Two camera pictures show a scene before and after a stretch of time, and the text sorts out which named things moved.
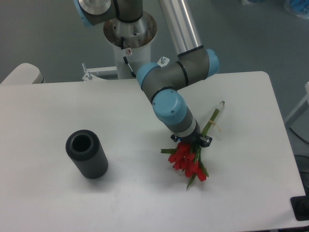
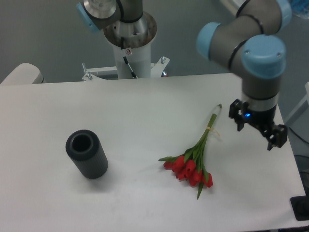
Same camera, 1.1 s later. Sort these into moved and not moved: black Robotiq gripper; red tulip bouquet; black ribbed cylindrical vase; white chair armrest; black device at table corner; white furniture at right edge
Moved: red tulip bouquet; black Robotiq gripper
Not moved: white chair armrest; black ribbed cylindrical vase; black device at table corner; white furniture at right edge
